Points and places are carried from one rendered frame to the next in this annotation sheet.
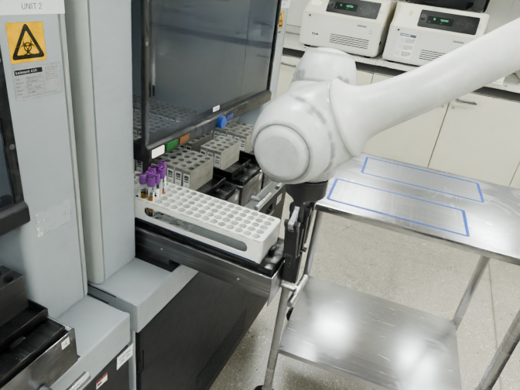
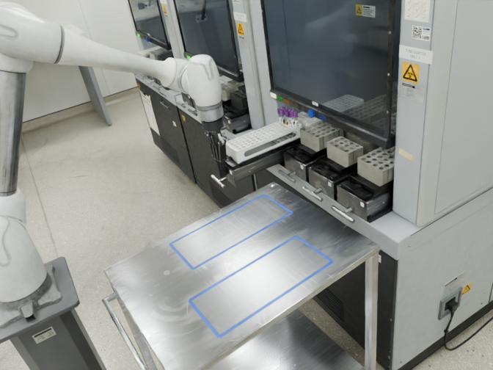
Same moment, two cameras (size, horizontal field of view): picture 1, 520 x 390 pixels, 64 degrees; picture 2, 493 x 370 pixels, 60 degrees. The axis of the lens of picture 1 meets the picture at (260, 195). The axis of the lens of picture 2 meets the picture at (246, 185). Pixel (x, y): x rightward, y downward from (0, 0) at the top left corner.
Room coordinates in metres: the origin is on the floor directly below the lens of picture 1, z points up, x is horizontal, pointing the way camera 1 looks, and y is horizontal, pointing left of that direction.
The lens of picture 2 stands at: (1.73, -1.02, 1.59)
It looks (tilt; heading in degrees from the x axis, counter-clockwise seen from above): 32 degrees down; 135
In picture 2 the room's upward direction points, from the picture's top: 10 degrees counter-clockwise
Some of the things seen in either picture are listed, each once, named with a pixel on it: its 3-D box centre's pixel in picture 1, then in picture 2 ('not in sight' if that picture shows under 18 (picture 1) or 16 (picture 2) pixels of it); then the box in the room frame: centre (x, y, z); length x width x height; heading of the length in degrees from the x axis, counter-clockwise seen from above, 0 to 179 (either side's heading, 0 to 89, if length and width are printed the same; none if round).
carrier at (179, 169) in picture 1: (190, 171); (317, 138); (0.94, 0.18, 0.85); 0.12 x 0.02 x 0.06; 160
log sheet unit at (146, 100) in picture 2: not in sight; (148, 111); (-0.89, 0.72, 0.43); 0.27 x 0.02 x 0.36; 160
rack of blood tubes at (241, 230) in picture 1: (205, 220); (264, 140); (0.75, 0.11, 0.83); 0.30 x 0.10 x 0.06; 70
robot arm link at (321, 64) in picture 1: (320, 100); (202, 78); (0.67, -0.07, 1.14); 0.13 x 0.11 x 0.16; 165
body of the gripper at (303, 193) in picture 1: (304, 196); (213, 129); (0.68, -0.08, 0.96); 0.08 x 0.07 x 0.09; 160
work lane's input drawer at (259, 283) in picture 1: (152, 222); (294, 141); (0.80, 0.23, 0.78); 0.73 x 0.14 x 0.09; 70
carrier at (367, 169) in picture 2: (251, 140); (372, 172); (1.22, 0.05, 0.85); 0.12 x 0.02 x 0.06; 159
